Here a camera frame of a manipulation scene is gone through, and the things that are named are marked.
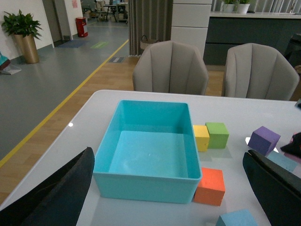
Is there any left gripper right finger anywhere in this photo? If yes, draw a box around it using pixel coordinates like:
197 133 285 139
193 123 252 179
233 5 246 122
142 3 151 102
243 150 301 226

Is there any potted plant gold pot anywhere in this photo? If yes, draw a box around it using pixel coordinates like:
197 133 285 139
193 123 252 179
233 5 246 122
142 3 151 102
1 10 41 64

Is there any white potted plant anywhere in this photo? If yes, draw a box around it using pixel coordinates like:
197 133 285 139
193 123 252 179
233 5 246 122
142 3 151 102
237 0 250 14

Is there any grey chair left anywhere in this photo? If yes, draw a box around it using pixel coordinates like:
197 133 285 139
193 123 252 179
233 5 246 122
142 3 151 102
133 40 209 95

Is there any grey chair right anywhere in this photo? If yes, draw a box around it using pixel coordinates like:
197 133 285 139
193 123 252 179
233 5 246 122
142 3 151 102
222 43 300 101

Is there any red cabinet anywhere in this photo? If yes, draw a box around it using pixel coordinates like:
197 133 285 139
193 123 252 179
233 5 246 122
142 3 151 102
75 17 88 37

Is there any purple foam block far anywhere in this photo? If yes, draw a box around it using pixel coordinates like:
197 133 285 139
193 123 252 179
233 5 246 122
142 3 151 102
247 126 281 156

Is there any orange foam block left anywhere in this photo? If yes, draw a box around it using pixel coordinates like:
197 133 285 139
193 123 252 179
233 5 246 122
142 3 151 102
193 167 226 206

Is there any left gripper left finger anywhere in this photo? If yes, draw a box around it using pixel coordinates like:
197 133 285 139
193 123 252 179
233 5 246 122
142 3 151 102
0 147 95 226

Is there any green foam block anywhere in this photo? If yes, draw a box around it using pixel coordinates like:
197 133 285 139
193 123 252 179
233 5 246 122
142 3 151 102
205 122 229 149

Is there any woven basket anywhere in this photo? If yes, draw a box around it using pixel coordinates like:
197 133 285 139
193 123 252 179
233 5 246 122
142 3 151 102
140 35 161 55

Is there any dark grey counter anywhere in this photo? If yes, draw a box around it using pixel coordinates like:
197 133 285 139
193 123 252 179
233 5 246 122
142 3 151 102
204 12 301 65

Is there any light blue foam block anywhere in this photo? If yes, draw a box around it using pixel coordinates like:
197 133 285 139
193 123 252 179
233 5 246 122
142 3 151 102
267 151 297 172
216 209 257 226

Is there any yellow foam block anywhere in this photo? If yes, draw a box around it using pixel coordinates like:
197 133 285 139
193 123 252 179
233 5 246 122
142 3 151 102
193 125 210 152

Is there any white drawer cabinet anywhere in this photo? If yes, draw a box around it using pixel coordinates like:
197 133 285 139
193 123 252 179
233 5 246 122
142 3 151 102
171 0 212 55

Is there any teal plastic bin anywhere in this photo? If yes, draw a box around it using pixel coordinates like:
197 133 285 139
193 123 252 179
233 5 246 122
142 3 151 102
93 100 202 204

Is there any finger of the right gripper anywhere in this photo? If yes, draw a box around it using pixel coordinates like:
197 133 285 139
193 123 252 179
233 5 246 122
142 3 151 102
280 132 301 156

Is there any grey curtain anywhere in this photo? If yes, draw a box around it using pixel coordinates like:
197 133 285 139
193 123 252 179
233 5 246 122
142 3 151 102
128 0 173 56

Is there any grey chair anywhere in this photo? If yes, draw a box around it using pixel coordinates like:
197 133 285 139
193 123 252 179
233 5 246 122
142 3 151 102
222 43 300 101
133 40 209 95

